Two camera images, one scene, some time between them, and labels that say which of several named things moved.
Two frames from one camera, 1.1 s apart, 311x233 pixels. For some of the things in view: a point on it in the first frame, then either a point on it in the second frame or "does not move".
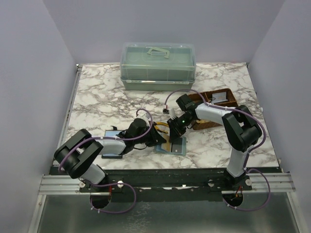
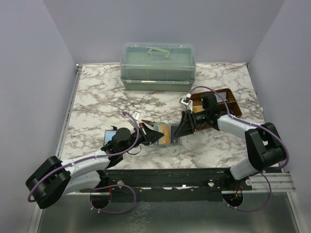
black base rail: [167, 184] does not move
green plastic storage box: [157, 66] does not move
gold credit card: [166, 146] → [166, 130]
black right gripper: [176, 131] → [188, 124]
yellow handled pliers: [160, 130] → [151, 123]
